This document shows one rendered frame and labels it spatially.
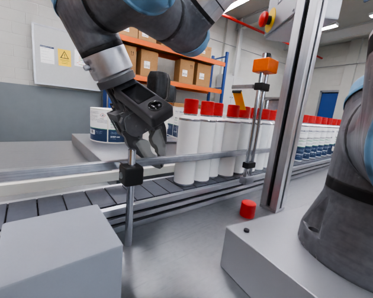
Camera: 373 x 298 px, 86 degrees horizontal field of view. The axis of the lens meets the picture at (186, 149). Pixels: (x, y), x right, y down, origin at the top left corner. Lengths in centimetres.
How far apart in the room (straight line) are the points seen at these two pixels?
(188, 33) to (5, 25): 474
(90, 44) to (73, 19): 4
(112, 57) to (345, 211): 39
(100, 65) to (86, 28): 5
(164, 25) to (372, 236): 37
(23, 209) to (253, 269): 36
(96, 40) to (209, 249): 39
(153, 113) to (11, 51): 470
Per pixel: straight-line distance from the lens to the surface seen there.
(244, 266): 32
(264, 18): 68
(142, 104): 34
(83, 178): 44
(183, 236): 41
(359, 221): 30
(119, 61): 38
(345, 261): 31
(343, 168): 31
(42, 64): 478
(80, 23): 38
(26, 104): 490
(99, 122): 95
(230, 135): 56
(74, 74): 477
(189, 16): 40
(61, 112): 488
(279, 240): 33
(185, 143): 46
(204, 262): 36
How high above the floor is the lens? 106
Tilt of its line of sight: 11 degrees down
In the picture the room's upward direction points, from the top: 6 degrees clockwise
